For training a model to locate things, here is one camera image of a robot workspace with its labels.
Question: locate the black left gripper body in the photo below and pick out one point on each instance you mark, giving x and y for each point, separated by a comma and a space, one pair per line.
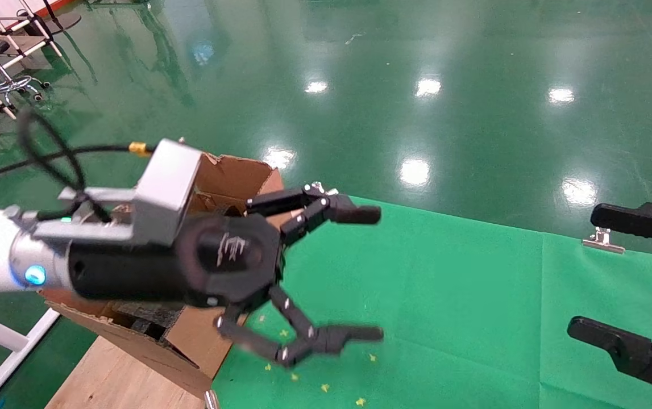
149, 272

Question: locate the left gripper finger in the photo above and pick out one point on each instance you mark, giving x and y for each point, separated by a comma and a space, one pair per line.
354, 214
337, 338

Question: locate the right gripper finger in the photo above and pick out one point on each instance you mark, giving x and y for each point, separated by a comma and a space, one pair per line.
632, 352
638, 218

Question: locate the large open cardboard carton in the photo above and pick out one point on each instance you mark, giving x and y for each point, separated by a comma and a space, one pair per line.
195, 341

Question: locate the silver metal binder clip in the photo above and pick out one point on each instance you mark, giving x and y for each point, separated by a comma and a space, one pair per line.
317, 186
211, 400
603, 244

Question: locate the black foam insert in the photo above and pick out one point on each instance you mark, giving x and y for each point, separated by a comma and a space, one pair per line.
149, 319

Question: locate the green cloth mat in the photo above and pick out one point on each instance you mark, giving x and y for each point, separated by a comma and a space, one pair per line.
445, 295

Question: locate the black floor stand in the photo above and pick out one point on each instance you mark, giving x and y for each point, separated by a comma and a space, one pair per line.
64, 21

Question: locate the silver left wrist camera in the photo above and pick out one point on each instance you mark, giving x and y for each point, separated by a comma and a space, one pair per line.
166, 182

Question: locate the white pipe frame table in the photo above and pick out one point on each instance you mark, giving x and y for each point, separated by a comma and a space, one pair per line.
33, 46

